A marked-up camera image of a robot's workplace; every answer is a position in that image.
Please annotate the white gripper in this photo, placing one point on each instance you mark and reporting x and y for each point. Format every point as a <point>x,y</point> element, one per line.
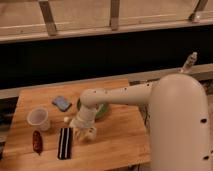
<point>83,122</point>

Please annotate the black white striped eraser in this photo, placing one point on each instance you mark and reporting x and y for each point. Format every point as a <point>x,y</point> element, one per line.
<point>65,143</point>

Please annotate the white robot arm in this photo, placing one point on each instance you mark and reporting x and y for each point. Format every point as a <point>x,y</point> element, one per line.
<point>180,136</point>

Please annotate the small white ball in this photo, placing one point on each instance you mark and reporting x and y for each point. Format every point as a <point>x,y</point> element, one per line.
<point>66,119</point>

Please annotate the green bowl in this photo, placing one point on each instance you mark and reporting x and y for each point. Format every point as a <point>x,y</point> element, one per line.
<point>100,111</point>

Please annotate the blue sponge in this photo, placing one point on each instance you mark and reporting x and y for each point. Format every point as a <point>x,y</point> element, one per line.
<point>62,103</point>

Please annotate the red brown snack bar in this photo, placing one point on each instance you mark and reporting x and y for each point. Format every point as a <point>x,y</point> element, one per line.
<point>37,142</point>

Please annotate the clear plastic cup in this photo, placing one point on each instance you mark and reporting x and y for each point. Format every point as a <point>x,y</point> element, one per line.
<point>39,118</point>

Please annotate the clear bottle in background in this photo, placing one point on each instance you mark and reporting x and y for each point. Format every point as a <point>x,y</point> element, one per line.
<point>191,60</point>

